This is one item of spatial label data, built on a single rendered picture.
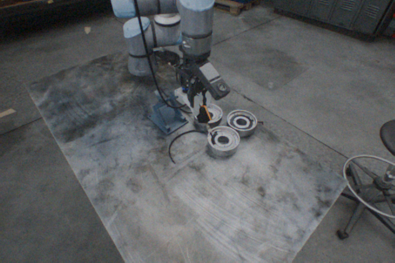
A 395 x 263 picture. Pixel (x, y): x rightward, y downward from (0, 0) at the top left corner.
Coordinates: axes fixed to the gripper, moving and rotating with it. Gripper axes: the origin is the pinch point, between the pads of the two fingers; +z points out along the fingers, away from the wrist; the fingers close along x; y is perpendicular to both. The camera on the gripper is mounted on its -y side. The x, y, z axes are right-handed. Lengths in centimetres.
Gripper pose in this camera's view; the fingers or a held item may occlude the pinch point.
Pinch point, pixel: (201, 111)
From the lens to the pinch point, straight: 70.5
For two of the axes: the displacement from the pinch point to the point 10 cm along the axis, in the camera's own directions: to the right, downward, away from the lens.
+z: 0.0, 7.3, 6.9
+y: -6.8, -5.0, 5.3
